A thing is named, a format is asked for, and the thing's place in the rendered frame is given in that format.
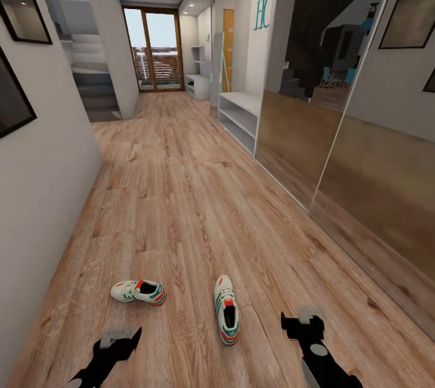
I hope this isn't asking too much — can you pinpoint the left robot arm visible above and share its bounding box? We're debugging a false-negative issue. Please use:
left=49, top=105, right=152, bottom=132
left=66, top=326, right=142, bottom=388

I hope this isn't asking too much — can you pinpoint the gym shoe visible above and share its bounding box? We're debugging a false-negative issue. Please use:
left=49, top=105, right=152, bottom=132
left=214, top=275, right=239, bottom=346
left=110, top=280, right=167, bottom=305

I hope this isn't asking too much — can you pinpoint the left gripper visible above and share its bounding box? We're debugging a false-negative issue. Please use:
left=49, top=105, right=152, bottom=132
left=93, top=329, right=142, bottom=373

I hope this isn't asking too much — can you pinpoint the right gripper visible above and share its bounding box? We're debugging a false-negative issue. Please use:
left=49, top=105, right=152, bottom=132
left=281, top=313, right=324, bottom=344

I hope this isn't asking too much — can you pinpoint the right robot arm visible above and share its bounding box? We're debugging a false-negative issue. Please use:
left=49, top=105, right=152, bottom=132
left=281, top=306, right=363, bottom=388

